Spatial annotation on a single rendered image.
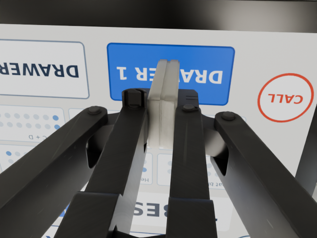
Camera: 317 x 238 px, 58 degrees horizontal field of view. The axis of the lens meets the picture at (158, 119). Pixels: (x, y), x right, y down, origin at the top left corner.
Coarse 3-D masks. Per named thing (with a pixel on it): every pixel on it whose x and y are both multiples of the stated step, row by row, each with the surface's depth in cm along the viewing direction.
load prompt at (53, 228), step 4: (52, 228) 31; (56, 228) 31; (48, 232) 31; (52, 232) 31; (132, 232) 30; (136, 232) 30; (140, 232) 30; (144, 232) 30; (148, 232) 30; (44, 236) 31; (48, 236) 31; (52, 236) 31; (136, 236) 30; (140, 236) 30; (144, 236) 30; (148, 236) 30
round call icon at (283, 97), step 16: (272, 80) 21; (288, 80) 21; (304, 80) 21; (256, 96) 22; (272, 96) 22; (288, 96) 22; (304, 96) 22; (256, 112) 22; (272, 112) 22; (288, 112) 22; (304, 112) 22
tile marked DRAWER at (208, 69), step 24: (120, 48) 21; (144, 48) 21; (168, 48) 21; (192, 48) 21; (216, 48) 20; (120, 72) 22; (144, 72) 22; (192, 72) 21; (216, 72) 21; (120, 96) 23; (216, 96) 22
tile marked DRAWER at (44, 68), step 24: (0, 48) 22; (24, 48) 22; (48, 48) 21; (72, 48) 21; (0, 72) 23; (24, 72) 23; (48, 72) 22; (72, 72) 22; (24, 96) 24; (48, 96) 23; (72, 96) 23
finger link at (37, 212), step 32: (64, 128) 12; (96, 128) 13; (32, 160) 10; (64, 160) 11; (96, 160) 13; (0, 192) 9; (32, 192) 9; (64, 192) 11; (0, 224) 8; (32, 224) 9
